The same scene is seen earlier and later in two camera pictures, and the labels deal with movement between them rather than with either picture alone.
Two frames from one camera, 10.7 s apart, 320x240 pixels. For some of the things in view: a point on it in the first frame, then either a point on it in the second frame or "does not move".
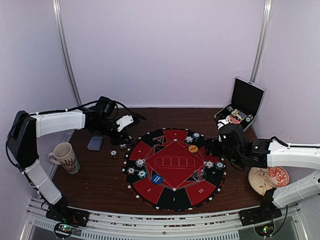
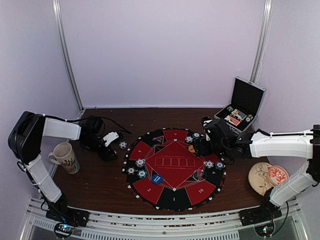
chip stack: x=209 y=164 does not move
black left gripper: x=118 y=140 -> x=104 y=155
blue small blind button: x=157 y=179 does not move
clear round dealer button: x=199 y=175 does not move
